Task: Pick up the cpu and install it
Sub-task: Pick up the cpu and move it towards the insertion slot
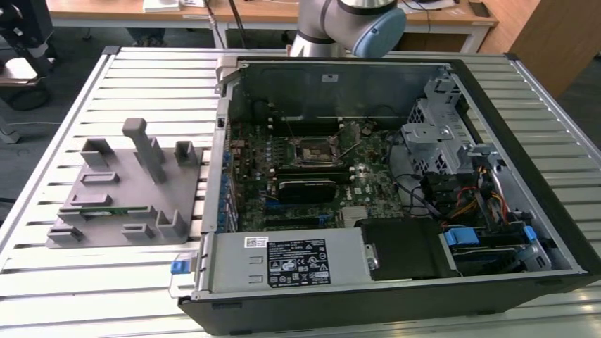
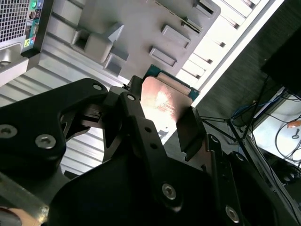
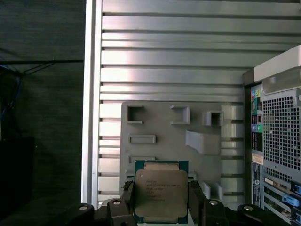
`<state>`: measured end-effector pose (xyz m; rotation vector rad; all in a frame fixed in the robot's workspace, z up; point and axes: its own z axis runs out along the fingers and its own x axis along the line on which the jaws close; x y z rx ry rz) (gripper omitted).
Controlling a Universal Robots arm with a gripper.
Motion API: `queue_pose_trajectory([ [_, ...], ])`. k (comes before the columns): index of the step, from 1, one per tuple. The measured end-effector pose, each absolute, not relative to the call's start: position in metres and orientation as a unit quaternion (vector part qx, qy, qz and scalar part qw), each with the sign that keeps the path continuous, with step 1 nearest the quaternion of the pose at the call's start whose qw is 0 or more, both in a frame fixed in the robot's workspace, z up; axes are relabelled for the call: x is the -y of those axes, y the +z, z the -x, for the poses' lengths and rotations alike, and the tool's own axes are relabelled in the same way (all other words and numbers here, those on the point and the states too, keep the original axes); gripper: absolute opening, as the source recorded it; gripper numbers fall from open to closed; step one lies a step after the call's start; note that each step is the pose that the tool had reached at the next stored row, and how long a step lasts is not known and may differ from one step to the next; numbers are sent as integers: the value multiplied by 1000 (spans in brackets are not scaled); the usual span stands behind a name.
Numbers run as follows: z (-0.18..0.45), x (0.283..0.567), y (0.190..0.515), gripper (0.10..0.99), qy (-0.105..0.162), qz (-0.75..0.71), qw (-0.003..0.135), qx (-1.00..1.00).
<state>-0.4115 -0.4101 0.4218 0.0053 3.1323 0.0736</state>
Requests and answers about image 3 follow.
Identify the grey parts rack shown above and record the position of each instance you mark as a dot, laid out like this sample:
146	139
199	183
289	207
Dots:
164	141

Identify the black PC case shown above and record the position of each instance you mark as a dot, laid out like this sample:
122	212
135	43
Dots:
270	89

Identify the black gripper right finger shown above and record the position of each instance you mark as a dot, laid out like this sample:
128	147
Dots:
212	212

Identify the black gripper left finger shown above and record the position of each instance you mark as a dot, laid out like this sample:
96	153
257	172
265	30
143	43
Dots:
117	212

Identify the silver CPU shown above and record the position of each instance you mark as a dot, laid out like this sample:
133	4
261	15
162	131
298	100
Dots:
161	188

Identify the blue card retainer clip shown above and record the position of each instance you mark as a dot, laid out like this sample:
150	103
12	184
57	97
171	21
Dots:
296	186
291	200

